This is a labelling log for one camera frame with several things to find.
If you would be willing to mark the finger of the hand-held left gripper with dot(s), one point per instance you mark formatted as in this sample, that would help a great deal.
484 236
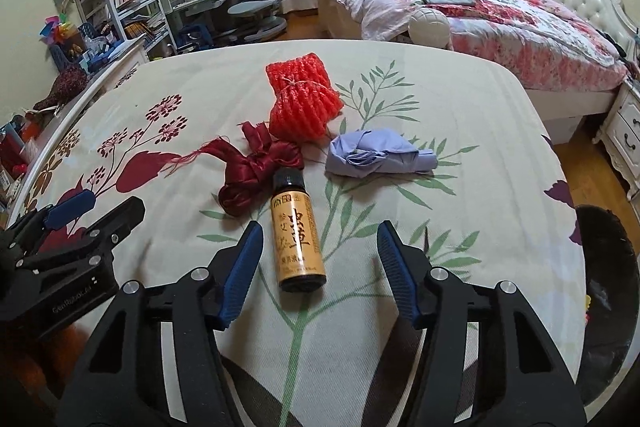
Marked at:
70 209
115 222

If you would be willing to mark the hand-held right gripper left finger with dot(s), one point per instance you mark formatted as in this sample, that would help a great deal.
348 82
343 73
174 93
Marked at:
240 277

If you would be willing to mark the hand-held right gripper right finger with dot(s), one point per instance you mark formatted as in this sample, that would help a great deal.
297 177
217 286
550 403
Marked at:
397 277

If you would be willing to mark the brown bottle with tan label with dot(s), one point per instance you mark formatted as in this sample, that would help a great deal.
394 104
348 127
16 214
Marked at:
297 247

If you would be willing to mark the black trash bin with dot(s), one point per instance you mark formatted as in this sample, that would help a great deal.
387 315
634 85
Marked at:
610 332

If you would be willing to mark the dark red ribbon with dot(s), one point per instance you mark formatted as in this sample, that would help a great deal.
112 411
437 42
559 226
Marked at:
250 172

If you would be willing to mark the lavender folded cloth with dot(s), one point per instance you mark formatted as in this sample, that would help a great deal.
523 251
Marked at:
375 157

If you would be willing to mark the dark red knitted bundle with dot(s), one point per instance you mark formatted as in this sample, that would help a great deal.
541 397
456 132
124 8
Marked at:
62 87

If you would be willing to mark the floral printed tablecloth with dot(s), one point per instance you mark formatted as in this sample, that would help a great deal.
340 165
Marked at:
450 157

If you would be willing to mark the blue plastic basket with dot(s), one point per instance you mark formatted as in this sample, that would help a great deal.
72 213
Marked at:
75 52

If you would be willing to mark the colourful pinwheels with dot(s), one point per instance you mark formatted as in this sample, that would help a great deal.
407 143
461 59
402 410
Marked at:
57 29

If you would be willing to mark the red foam fruit net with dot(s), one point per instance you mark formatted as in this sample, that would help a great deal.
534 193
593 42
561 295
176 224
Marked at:
302 102

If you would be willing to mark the blue plastic crate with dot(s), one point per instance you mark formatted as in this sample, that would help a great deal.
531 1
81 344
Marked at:
197 38

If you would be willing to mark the white under-bed box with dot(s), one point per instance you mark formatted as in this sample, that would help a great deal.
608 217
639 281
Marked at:
565 129

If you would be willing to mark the white nightstand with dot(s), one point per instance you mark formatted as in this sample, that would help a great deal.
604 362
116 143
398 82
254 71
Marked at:
622 137

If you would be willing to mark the pink floral blanket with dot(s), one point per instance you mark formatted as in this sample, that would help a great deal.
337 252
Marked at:
500 32

